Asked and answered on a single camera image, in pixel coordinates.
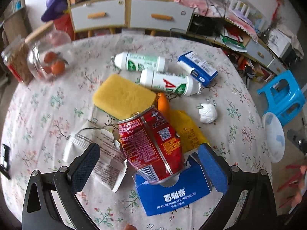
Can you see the white tissue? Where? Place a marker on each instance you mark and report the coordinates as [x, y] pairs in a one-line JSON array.
[[208, 113]]

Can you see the wooden cabinet with drawers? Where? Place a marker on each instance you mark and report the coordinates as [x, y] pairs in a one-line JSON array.
[[152, 15]]

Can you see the glass jar with oranges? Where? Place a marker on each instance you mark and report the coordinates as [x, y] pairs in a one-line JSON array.
[[49, 52]]

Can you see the plastic jar red label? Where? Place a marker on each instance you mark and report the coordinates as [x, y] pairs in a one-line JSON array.
[[15, 58]]

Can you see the floral tablecloth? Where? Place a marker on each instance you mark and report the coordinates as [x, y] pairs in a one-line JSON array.
[[41, 115]]

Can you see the black phone on table edge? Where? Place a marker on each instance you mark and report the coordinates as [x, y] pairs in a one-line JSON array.
[[4, 165]]

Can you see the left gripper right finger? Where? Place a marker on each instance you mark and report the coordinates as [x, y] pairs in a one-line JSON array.
[[216, 167]]

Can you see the low tv cabinet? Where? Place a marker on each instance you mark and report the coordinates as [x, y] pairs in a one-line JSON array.
[[224, 33]]

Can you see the yellow sponge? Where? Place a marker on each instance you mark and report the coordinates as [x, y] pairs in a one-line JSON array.
[[121, 98]]

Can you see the yellow snack wrapper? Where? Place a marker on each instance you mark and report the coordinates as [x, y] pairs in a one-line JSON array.
[[190, 134]]

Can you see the white trash bin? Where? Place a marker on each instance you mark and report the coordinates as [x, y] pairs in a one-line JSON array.
[[275, 136]]

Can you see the white bottle red letters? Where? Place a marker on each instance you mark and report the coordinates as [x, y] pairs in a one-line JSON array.
[[178, 84]]

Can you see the blue plastic stool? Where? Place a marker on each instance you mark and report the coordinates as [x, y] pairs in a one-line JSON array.
[[284, 97]]

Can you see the white bottle green label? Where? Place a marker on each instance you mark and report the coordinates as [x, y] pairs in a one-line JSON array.
[[137, 62]]

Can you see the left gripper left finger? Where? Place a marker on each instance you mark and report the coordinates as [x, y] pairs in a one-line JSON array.
[[82, 166]]

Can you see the blue biscuit box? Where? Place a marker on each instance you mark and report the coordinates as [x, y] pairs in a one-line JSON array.
[[191, 184]]

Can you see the red bag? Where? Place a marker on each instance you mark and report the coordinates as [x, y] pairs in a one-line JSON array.
[[64, 24]]

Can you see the person's right hand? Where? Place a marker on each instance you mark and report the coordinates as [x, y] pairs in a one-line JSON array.
[[301, 186]]

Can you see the crushed red drink can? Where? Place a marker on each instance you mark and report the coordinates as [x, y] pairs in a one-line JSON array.
[[152, 146]]

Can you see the small blue white carton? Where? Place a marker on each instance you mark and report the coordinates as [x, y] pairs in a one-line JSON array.
[[200, 69]]

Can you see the torn white snack packet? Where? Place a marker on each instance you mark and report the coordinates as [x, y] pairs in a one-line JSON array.
[[112, 164]]

